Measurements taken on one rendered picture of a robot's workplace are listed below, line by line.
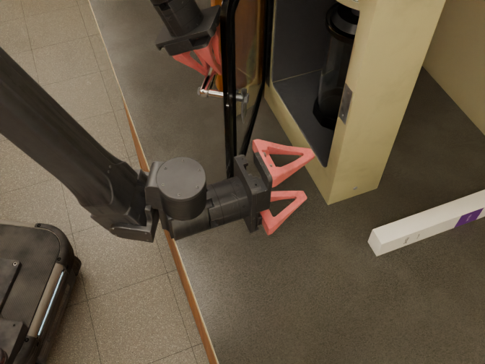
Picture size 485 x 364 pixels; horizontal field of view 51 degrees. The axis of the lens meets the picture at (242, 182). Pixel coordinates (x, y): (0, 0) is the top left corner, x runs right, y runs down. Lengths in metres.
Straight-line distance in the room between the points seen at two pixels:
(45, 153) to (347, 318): 0.56
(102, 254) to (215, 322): 1.24
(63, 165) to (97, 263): 1.50
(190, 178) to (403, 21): 0.35
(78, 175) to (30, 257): 1.29
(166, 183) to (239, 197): 0.12
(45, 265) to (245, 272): 1.03
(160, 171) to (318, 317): 0.42
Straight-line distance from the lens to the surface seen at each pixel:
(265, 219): 0.73
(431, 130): 1.19
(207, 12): 0.82
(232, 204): 0.66
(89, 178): 0.59
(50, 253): 1.85
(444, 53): 1.31
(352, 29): 0.88
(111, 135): 2.44
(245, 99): 0.80
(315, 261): 0.94
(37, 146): 0.56
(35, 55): 2.98
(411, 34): 0.76
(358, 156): 0.92
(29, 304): 1.79
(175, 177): 0.59
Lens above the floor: 1.76
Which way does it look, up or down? 54 degrees down
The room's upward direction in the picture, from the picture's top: straight up
